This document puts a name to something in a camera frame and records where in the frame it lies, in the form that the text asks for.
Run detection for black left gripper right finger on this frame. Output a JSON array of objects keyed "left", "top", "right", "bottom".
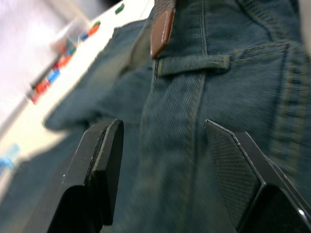
[{"left": 205, "top": 119, "right": 311, "bottom": 233}]

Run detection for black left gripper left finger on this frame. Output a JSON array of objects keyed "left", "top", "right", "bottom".
[{"left": 47, "top": 118, "right": 124, "bottom": 233}]

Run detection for blue denim shorts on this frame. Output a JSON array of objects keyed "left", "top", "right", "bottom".
[{"left": 0, "top": 0, "right": 311, "bottom": 233}]

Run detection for braided belt with brown leather tip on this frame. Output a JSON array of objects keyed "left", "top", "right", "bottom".
[{"left": 150, "top": 0, "right": 176, "bottom": 59}]

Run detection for light blue object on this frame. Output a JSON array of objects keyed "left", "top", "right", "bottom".
[{"left": 0, "top": 143, "right": 20, "bottom": 170}]

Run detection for clear box of colourful blocks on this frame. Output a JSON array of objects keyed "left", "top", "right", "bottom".
[{"left": 29, "top": 19, "right": 85, "bottom": 105}]

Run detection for red and green block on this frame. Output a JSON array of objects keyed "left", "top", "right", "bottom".
[{"left": 80, "top": 20, "right": 102, "bottom": 42}]

